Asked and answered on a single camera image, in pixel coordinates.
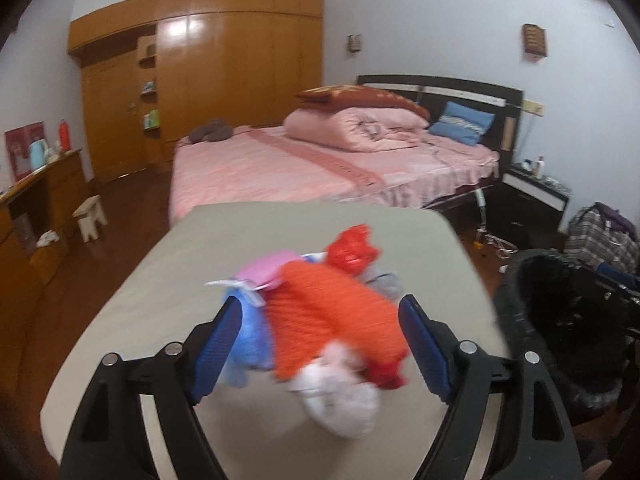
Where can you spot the red plastic bag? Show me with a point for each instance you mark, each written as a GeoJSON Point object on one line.
{"type": "Point", "coordinates": [352, 251]}

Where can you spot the blue pillow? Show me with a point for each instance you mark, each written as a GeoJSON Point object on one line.
{"type": "Point", "coordinates": [463, 124]}

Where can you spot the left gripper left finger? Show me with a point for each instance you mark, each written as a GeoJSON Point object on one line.
{"type": "Point", "coordinates": [108, 439]}

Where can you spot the red cloth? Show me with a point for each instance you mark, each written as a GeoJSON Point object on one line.
{"type": "Point", "coordinates": [386, 376]}

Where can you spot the grey crumpled cloth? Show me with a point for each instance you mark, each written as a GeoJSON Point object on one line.
{"type": "Point", "coordinates": [385, 283]}

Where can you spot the wooden wall lamp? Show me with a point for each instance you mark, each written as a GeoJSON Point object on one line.
{"type": "Point", "coordinates": [534, 41]}

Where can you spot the black trash bin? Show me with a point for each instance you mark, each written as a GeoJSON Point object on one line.
{"type": "Point", "coordinates": [579, 321]}

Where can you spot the light blue kettle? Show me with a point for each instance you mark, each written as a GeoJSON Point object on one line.
{"type": "Point", "coordinates": [38, 154]}

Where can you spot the pink face mask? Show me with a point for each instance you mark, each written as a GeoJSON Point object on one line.
{"type": "Point", "coordinates": [264, 272]}

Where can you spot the black headboard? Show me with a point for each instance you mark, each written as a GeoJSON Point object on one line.
{"type": "Point", "coordinates": [434, 92]}

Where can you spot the small white stool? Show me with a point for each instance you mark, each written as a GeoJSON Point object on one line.
{"type": "Point", "coordinates": [89, 215]}

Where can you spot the small wall lamp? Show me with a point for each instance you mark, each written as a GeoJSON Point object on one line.
{"type": "Point", "coordinates": [354, 44]}

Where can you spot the black white nightstand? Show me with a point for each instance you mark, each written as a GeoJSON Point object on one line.
{"type": "Point", "coordinates": [525, 211]}

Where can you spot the white tissue ball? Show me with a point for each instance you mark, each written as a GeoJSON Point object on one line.
{"type": "Point", "coordinates": [334, 393]}

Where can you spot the folded pink quilt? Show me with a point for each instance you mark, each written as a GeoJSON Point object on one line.
{"type": "Point", "coordinates": [357, 129]}

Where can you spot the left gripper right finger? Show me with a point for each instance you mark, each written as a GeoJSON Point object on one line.
{"type": "Point", "coordinates": [532, 438]}

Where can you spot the plaid bag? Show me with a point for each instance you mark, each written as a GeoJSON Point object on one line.
{"type": "Point", "coordinates": [600, 234]}

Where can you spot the dark red folded blanket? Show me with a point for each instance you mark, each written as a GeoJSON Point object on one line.
{"type": "Point", "coordinates": [332, 99]}

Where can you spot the pink bed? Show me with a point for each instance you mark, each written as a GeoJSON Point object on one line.
{"type": "Point", "coordinates": [266, 166]}

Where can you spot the red box on cabinet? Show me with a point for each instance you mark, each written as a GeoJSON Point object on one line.
{"type": "Point", "coordinates": [18, 142]}

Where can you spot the wooden wardrobe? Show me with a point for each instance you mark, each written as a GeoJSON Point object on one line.
{"type": "Point", "coordinates": [153, 70]}

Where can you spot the wooden side cabinet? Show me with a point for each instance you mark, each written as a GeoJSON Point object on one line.
{"type": "Point", "coordinates": [37, 221]}

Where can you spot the red thermos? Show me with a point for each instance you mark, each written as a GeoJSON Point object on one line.
{"type": "Point", "coordinates": [64, 136]}

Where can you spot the orange mesh net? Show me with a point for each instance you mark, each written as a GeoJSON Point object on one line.
{"type": "Point", "coordinates": [316, 303]}

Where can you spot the white bottle on nightstand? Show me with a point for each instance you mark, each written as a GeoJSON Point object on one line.
{"type": "Point", "coordinates": [539, 168]}

